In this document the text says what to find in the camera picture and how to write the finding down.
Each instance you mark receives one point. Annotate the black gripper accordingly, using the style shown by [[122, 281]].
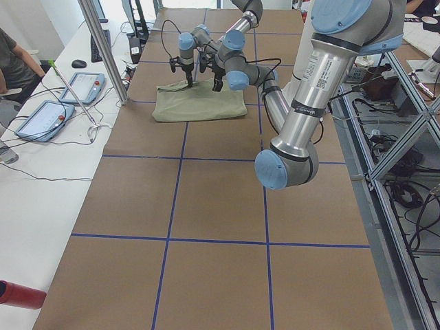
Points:
[[217, 73], [188, 71]]

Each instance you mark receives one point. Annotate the olive green long-sleeve shirt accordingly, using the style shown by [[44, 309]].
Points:
[[177, 102]]

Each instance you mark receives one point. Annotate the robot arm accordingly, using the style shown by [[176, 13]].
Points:
[[341, 31], [215, 53]]

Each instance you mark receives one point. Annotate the far blue teach pendant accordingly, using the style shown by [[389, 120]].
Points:
[[87, 86]]

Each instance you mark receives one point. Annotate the blue teach pendant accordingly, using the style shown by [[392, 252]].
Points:
[[45, 122], [87, 86]]

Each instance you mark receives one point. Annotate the black computer mouse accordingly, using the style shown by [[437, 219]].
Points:
[[78, 64]]

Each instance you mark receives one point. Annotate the metal grabber stick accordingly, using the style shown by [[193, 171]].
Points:
[[69, 96]]

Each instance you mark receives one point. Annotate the near blue teach pendant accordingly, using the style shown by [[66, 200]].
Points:
[[45, 122]]

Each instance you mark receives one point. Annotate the seated person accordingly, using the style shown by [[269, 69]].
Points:
[[18, 70]]

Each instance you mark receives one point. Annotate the red bottle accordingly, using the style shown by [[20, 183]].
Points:
[[16, 295]]

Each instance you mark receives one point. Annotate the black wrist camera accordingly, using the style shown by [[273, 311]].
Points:
[[206, 61], [174, 63]]

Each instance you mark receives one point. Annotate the aluminium frame post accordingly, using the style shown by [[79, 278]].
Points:
[[92, 21]]

